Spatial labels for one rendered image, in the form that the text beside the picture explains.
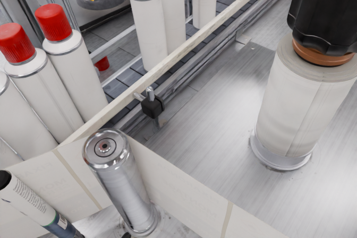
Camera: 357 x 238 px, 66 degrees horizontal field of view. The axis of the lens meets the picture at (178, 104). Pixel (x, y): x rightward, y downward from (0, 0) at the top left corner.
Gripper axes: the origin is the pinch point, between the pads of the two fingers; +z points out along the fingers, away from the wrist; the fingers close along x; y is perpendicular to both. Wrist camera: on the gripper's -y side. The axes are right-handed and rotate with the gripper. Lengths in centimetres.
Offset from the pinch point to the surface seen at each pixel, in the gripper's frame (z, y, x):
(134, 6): 5.9, 0.5, -28.1
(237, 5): 2.6, 4.7, 0.1
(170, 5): 4.7, 2.3, -21.2
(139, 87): 18.5, 4.6, -27.2
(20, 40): 10.4, 2.0, -46.2
